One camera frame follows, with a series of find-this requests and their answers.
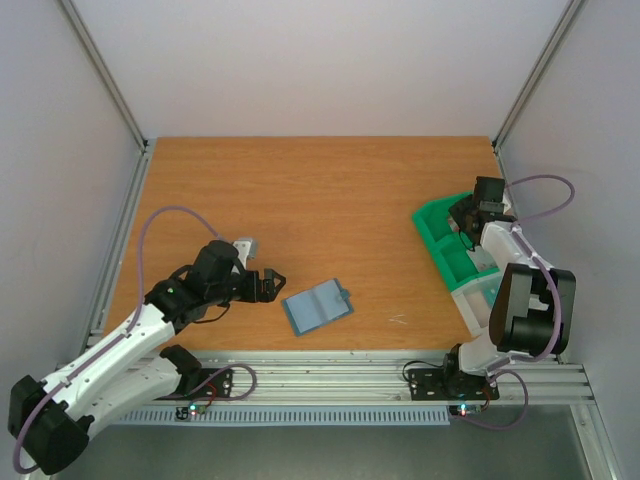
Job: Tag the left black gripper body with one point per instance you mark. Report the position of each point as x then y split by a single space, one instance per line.
221 293

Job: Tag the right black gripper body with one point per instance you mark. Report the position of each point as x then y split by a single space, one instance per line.
461 218

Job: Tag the blue card holder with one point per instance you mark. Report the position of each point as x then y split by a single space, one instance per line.
317 307

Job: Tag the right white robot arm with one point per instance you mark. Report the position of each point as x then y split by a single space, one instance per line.
532 312

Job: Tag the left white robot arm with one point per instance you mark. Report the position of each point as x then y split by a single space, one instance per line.
53 419

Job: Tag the grey card in bin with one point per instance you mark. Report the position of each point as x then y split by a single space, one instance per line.
481 260

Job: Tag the green bin far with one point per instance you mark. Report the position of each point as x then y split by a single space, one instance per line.
435 226

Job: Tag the white tray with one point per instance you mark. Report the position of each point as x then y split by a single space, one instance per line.
475 300

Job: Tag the left circuit board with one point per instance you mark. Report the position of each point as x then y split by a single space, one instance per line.
188 413

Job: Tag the circuit board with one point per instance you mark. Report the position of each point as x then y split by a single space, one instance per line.
188 413
466 410

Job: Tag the right circuit board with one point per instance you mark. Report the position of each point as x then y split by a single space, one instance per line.
466 410

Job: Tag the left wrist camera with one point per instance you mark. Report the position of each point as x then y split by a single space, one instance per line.
247 250

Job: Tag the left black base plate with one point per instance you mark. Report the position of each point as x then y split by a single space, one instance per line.
220 382

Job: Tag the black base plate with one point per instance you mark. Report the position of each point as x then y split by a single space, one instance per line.
220 382
429 382

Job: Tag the grey slotted cable duct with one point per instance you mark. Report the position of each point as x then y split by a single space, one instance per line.
236 416

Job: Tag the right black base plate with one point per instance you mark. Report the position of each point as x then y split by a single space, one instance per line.
429 382

